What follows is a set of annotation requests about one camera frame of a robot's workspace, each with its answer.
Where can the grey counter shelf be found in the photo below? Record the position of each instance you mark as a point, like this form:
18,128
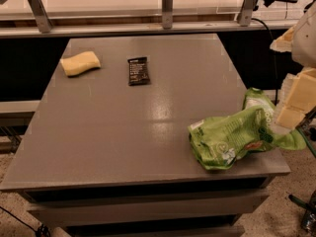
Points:
126,23

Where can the right metal bracket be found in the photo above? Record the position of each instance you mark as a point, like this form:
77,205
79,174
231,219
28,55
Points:
245,15

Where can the black snack bar packet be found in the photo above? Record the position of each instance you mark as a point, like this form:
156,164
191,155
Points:
138,71

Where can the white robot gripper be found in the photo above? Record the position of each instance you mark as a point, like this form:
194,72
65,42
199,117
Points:
306,41

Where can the grey table with drawers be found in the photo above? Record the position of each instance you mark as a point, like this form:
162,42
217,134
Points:
101,158

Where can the left metal bracket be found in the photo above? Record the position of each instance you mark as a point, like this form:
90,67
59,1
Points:
38,9

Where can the green rice chip bag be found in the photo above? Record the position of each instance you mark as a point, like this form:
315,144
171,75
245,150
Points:
218,142

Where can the yellow sponge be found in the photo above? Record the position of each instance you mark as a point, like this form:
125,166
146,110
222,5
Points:
80,63

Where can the metal bracket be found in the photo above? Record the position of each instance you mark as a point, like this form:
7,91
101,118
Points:
38,9
245,15
167,14

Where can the middle metal bracket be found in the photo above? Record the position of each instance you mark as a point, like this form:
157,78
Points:
167,14

